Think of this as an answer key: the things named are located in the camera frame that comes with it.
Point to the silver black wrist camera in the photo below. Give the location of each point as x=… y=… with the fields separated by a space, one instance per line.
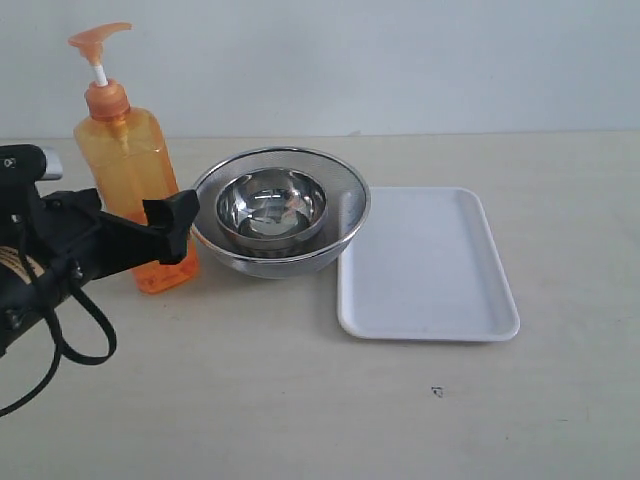
x=25 y=164

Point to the white rectangular foam tray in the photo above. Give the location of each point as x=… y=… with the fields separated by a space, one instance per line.
x=425 y=267

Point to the steel mesh colander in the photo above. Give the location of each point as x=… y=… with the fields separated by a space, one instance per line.
x=349 y=201

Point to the small stainless steel bowl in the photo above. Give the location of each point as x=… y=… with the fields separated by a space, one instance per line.
x=272 y=212

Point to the orange pump soap bottle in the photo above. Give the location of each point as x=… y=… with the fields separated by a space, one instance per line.
x=123 y=145

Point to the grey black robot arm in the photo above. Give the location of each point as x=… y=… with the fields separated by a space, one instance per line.
x=65 y=240

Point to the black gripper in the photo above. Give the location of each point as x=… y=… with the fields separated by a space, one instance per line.
x=56 y=243

